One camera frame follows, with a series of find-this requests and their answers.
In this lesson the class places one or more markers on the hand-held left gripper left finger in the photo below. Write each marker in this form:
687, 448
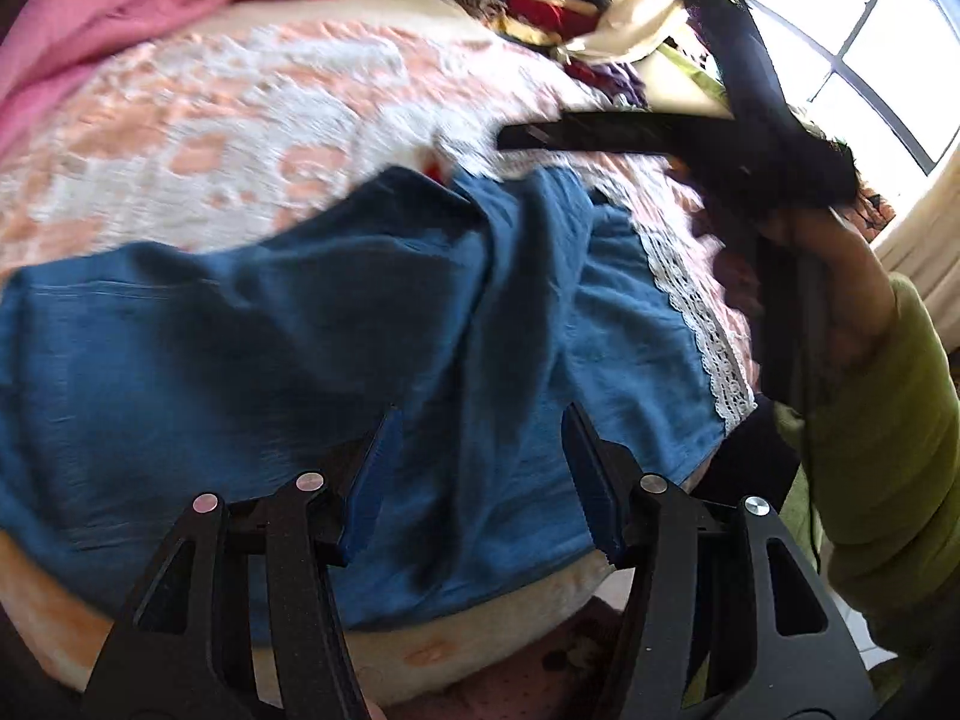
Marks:
367, 487

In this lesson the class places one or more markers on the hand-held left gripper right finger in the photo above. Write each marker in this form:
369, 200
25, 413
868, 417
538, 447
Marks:
592, 487

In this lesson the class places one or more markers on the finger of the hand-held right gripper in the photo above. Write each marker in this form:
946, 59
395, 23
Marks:
742, 52
600, 131

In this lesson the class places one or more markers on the blue denim pants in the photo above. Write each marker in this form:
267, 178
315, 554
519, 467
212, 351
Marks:
225, 352

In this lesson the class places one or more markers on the person's right hand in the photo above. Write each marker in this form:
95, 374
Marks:
847, 285

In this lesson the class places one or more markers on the purple clothes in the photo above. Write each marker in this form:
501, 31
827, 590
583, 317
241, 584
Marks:
611, 82

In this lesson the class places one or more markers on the green windowsill mat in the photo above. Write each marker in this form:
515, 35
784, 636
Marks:
690, 75

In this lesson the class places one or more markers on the cream curtain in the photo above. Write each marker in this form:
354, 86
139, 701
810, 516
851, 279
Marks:
645, 0
922, 255

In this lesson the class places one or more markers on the window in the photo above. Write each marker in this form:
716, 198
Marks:
862, 0

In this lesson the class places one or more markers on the dark cloth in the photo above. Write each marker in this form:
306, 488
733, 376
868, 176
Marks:
742, 457

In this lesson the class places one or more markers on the pink dotted cloth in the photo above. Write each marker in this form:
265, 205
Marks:
525, 660

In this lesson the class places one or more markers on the orange and white bedspread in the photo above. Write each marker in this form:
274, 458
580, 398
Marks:
225, 127

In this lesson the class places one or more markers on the pink quilt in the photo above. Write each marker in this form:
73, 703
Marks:
75, 15

